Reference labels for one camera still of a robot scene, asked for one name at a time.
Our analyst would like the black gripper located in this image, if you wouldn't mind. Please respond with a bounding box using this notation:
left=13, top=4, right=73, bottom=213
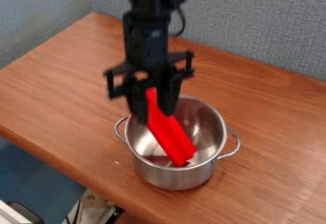
left=104, top=12, right=193, bottom=124

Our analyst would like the red rectangular block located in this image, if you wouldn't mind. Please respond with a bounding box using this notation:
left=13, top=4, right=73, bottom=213
left=145, top=89, right=197, bottom=167

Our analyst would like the stainless steel pot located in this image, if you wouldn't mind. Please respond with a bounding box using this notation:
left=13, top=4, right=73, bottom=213
left=113, top=94, right=241, bottom=192

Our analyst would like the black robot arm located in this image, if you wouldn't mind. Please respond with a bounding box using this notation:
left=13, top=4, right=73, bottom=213
left=104, top=0, right=193, bottom=124

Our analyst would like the white object at corner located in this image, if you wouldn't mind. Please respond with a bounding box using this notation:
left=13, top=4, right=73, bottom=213
left=0, top=200, right=29, bottom=224

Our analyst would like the black table leg frame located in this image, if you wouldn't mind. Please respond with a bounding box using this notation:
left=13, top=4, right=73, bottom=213
left=62, top=201, right=123, bottom=224

